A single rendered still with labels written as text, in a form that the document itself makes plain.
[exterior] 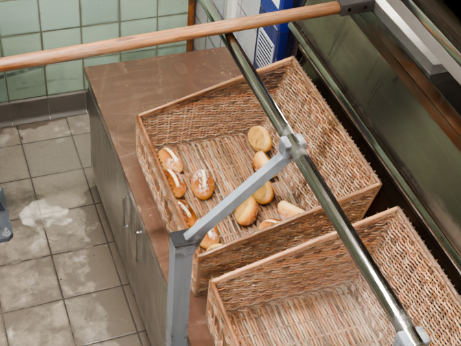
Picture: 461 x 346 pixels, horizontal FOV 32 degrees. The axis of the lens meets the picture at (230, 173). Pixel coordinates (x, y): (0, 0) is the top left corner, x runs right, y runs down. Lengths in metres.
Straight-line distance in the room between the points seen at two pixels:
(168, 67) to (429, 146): 1.14
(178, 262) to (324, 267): 0.45
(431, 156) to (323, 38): 0.53
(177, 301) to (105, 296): 1.00
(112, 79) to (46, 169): 0.66
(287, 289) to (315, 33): 0.71
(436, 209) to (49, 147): 1.87
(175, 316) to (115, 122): 0.85
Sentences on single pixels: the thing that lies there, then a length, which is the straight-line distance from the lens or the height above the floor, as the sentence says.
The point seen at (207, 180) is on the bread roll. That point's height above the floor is 0.64.
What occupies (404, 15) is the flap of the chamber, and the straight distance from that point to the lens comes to 1.59.
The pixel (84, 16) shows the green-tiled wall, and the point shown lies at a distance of 3.23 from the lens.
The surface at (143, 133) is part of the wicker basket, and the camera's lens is 2.27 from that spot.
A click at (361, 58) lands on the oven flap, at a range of 2.10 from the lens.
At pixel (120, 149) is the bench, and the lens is 2.43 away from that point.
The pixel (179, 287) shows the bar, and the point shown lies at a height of 0.81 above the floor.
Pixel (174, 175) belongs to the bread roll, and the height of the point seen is 0.65.
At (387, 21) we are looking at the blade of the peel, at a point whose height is 1.19.
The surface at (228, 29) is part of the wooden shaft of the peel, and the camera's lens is 1.84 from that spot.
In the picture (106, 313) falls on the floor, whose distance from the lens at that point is 2.76.
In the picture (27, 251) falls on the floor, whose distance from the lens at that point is 2.95.
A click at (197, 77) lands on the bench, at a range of 2.71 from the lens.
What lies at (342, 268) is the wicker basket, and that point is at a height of 0.66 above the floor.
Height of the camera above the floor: 2.21
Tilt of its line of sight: 43 degrees down
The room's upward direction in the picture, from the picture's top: 6 degrees clockwise
